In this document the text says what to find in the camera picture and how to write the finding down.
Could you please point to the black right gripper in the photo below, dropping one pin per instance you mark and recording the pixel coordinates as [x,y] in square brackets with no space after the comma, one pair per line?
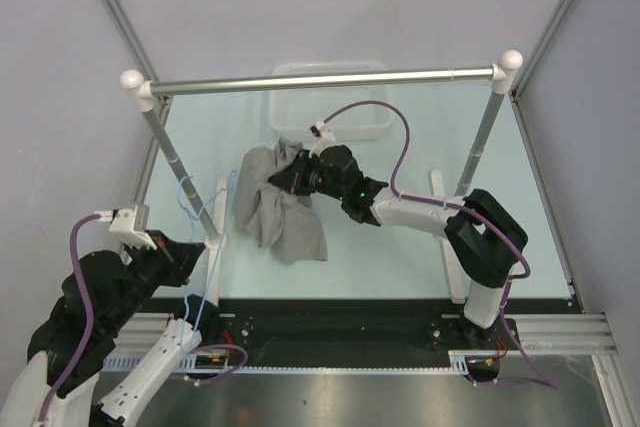
[293,178]

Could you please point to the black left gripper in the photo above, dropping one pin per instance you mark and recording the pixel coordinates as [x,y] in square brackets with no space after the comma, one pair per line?
[178,257]

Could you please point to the grey t shirt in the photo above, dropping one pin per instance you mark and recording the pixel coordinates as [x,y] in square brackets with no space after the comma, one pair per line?
[276,220]

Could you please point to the light blue plastic hanger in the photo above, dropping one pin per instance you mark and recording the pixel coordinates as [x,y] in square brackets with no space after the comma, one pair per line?
[201,303]

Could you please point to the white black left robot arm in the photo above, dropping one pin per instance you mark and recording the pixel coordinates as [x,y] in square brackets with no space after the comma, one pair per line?
[98,300]

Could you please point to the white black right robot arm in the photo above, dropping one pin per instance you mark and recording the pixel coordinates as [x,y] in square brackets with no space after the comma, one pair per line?
[484,237]

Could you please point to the white perforated plastic basket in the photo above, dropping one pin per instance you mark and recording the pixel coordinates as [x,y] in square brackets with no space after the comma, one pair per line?
[292,112]

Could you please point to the silver clothes rack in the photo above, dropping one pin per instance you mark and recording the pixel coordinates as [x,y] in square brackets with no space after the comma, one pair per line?
[145,93]

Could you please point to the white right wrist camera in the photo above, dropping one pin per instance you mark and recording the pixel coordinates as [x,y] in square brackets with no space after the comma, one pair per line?
[324,138]

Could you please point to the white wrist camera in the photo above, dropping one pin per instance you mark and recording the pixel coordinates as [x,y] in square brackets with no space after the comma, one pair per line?
[324,138]
[128,225]

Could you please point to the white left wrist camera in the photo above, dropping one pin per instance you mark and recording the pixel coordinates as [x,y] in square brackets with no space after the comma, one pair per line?
[128,225]

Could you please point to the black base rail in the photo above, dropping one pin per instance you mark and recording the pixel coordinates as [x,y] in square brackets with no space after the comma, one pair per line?
[353,331]

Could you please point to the white slotted cable duct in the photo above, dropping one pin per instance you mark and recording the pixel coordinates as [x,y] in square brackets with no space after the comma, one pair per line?
[439,363]

